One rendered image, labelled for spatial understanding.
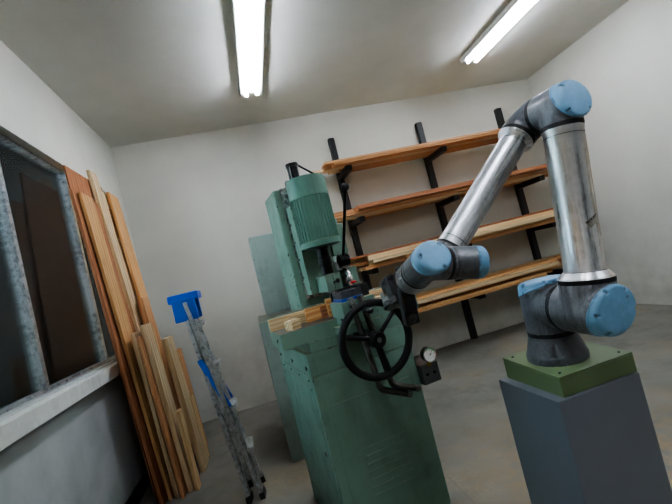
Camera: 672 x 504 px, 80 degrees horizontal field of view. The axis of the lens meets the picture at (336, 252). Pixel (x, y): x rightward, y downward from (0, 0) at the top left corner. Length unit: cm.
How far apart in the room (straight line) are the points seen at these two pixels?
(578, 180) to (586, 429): 73
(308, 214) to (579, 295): 101
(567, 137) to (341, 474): 137
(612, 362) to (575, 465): 33
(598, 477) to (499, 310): 339
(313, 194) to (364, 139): 279
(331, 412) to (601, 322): 95
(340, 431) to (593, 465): 82
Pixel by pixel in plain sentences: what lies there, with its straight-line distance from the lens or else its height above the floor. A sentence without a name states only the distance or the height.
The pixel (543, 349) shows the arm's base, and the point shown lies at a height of 67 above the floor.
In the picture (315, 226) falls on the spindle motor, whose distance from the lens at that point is 169.
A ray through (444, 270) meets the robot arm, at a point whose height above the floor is 102.
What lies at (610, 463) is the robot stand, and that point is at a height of 33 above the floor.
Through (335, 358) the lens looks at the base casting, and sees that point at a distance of 161.
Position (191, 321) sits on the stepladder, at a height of 100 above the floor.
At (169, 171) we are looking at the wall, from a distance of 424.
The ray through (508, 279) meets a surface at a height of 56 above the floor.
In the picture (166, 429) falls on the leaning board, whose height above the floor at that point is 41.
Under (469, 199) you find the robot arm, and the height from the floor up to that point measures 120.
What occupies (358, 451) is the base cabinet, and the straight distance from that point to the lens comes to 172.
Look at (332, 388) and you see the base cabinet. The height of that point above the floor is 65.
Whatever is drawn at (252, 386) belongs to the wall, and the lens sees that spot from 412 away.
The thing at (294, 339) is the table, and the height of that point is 87.
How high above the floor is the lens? 109
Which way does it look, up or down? 2 degrees up
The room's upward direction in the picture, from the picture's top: 14 degrees counter-clockwise
